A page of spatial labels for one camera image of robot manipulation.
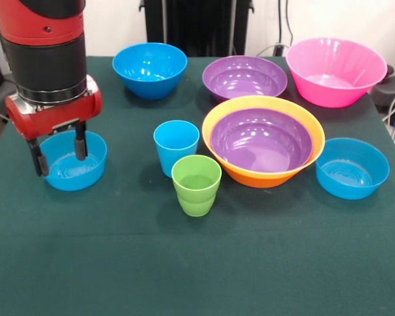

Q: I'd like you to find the pink plastic bowl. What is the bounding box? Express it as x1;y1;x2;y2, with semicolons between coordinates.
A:
285;38;388;109

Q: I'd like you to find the shallow blue plastic bowl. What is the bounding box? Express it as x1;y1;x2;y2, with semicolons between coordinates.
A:
315;137;390;201
39;130;108;192

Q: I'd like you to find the deep blue plastic bowl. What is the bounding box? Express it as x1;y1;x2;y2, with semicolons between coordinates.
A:
112;42;188;101

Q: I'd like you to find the light blue plastic cup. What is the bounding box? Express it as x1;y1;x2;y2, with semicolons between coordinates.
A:
153;120;200;179

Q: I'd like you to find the dark green tablecloth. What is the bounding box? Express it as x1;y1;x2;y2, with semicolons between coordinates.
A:
0;55;395;316

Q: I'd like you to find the orange plastic bowl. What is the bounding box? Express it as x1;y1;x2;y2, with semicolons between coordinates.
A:
201;95;326;189

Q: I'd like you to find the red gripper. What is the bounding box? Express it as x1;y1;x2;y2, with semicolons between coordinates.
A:
4;74;103;178

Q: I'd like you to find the grey cable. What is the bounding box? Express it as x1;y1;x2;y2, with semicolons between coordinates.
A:
256;42;289;57

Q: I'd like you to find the green plastic cup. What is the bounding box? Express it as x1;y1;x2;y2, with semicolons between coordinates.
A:
171;154;223;217

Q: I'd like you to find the purple plastic bowl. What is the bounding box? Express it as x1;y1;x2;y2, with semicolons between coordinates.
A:
202;55;288;103
209;107;314;174

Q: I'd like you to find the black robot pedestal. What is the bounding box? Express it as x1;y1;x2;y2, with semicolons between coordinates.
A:
140;0;255;57

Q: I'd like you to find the black rounded equipment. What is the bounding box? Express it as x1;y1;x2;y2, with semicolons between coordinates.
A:
370;65;395;113

